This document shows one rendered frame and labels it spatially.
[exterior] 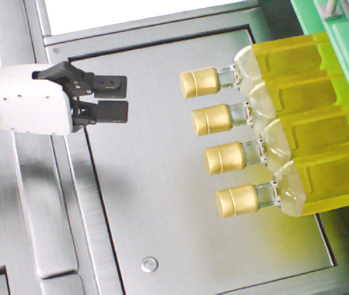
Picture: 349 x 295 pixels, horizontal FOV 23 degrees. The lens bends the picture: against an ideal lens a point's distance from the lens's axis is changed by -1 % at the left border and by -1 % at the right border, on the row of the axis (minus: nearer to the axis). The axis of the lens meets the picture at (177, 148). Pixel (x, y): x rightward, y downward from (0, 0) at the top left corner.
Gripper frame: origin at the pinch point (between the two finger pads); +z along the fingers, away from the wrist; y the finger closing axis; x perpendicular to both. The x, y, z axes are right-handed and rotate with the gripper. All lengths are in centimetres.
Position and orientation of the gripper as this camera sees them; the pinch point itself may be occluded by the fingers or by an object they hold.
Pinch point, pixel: (112, 99)
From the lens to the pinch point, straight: 109.2
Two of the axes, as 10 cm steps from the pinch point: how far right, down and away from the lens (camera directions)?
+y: 0.2, -5.2, -8.6
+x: 0.1, -8.6, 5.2
